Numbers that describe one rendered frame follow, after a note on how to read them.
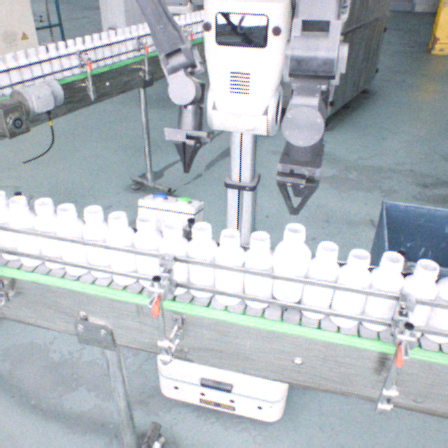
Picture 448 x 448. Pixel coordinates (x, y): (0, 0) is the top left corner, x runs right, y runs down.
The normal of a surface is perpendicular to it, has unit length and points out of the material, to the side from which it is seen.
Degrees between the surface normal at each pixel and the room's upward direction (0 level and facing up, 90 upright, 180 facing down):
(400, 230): 90
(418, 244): 90
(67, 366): 0
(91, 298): 90
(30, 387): 0
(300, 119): 90
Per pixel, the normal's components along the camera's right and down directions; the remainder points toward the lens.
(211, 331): -0.25, 0.55
